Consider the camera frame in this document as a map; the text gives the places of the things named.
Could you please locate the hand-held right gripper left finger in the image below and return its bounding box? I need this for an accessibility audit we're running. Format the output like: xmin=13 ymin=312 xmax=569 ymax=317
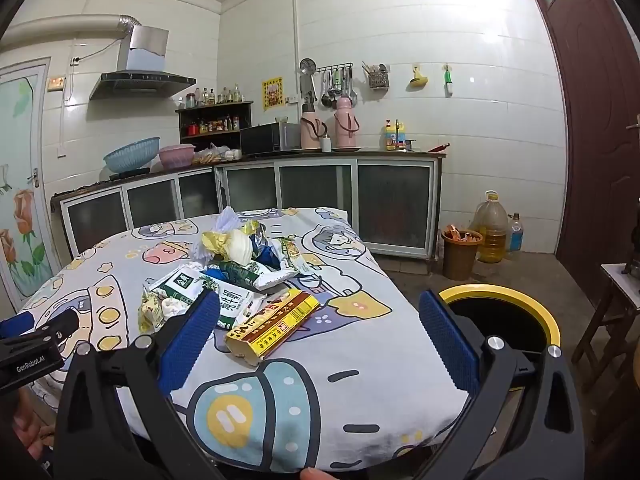
xmin=55 ymin=290 xmax=226 ymax=480

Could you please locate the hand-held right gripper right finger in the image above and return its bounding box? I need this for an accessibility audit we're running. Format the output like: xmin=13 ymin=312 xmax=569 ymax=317
xmin=417 ymin=287 xmax=586 ymax=480

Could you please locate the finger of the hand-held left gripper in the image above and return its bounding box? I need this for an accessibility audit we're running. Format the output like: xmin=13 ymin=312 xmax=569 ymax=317
xmin=0 ymin=308 xmax=81 ymax=350

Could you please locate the yellow rimmed black bin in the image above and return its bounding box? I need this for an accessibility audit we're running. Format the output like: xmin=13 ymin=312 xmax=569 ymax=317
xmin=439 ymin=284 xmax=562 ymax=361

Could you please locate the yellow white crumpled packet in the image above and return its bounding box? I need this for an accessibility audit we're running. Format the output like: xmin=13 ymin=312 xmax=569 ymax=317
xmin=138 ymin=287 xmax=187 ymax=334

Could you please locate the white packet with large print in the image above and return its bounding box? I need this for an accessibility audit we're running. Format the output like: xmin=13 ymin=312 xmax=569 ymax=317
xmin=214 ymin=287 xmax=257 ymax=332

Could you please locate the white green flat packet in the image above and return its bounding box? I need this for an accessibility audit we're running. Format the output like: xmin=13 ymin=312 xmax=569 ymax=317
xmin=144 ymin=264 xmax=221 ymax=311

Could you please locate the yellow red carton box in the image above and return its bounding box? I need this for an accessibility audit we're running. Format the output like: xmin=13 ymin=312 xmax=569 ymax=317
xmin=225 ymin=287 xmax=321 ymax=367

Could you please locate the brown waste bin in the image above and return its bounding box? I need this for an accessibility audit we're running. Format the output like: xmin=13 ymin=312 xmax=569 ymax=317
xmin=440 ymin=224 xmax=484 ymax=281

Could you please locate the green white crumpled packet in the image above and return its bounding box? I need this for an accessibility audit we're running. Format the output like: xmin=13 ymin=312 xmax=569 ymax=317
xmin=215 ymin=259 xmax=301 ymax=292

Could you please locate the yellow crumpled wrapper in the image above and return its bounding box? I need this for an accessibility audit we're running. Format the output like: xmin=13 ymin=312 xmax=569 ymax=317
xmin=200 ymin=230 xmax=232 ymax=255

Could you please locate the large cooking oil jug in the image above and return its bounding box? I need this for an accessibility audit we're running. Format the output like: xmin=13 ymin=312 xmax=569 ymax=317
xmin=472 ymin=190 xmax=510 ymax=264

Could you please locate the bottle of blue liquid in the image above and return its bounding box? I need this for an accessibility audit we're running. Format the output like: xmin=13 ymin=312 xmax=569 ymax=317
xmin=507 ymin=212 xmax=525 ymax=253

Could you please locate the white crumpled plastic bag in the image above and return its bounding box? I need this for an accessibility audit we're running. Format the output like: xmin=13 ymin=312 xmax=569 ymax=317
xmin=215 ymin=205 xmax=247 ymax=232

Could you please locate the cartoon printed tablecloth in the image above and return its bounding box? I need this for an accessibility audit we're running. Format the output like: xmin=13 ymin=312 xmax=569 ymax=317
xmin=17 ymin=206 xmax=471 ymax=472

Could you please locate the yellow green snack packet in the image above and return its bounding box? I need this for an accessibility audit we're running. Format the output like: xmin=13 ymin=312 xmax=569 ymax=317
xmin=272 ymin=236 xmax=315 ymax=277

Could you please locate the flower painted glass door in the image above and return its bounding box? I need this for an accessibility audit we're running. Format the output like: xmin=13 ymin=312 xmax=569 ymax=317
xmin=0 ymin=57 xmax=62 ymax=313

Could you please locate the wooden stool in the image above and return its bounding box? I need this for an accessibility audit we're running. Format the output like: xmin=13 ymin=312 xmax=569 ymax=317
xmin=571 ymin=259 xmax=640 ymax=392

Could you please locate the blue plastic basin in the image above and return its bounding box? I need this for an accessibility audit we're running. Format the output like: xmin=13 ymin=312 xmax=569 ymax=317
xmin=103 ymin=136 xmax=161 ymax=174

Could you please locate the pink plastic basin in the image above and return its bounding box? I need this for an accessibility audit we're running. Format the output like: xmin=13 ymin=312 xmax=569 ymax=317
xmin=158 ymin=143 xmax=197 ymax=170

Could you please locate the clear bag of food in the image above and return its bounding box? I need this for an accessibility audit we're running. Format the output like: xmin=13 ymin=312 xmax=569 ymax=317
xmin=192 ymin=143 xmax=242 ymax=165

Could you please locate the kitchen counter cabinet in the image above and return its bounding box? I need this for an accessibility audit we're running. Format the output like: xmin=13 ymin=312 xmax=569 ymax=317
xmin=50 ymin=151 xmax=447 ymax=262

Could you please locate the yellow detergent bottle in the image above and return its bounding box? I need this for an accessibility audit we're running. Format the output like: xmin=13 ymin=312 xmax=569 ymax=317
xmin=383 ymin=119 xmax=407 ymax=151

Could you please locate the black microwave oven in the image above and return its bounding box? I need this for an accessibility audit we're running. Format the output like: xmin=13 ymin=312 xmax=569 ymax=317
xmin=240 ymin=122 xmax=303 ymax=156

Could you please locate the row of seasoning jars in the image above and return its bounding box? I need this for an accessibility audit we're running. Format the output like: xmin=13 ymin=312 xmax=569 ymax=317
xmin=187 ymin=115 xmax=241 ymax=137

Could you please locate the dark wooden spice rack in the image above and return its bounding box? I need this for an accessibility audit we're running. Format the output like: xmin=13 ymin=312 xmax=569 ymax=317
xmin=175 ymin=101 xmax=255 ymax=155

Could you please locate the pink thermos with brown lid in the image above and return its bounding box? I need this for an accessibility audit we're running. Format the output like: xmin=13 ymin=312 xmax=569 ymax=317
xmin=300 ymin=101 xmax=329 ymax=151

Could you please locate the row of condiment bottles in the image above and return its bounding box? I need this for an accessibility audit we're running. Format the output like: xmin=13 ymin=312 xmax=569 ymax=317
xmin=177 ymin=83 xmax=247 ymax=110

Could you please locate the brown wooden door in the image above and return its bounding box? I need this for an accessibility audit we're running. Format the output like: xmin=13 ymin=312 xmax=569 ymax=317
xmin=524 ymin=0 xmax=640 ymax=307

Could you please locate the steel range hood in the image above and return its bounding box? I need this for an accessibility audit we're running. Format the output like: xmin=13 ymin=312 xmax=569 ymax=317
xmin=90 ymin=25 xmax=197 ymax=101

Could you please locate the steel strainer ladle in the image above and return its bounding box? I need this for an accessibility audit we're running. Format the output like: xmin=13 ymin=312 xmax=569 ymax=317
xmin=298 ymin=58 xmax=319 ymax=104

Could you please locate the yellow wall poster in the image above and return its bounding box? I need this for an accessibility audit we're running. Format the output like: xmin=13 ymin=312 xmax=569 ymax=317
xmin=261 ymin=77 xmax=285 ymax=111

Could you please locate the yellow wall scoop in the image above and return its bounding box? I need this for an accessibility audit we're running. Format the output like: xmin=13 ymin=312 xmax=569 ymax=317
xmin=405 ymin=64 xmax=430 ymax=92

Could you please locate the wire chopstick basket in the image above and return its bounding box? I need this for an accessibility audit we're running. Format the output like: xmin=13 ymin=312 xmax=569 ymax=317
xmin=362 ymin=61 xmax=390 ymax=90

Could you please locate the rail of hanging utensils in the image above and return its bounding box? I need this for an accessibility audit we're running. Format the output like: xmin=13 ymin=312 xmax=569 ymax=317
xmin=316 ymin=62 xmax=359 ymax=111

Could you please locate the silver exhaust duct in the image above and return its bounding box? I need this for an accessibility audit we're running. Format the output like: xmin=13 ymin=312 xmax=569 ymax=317
xmin=0 ymin=14 xmax=143 ymax=47

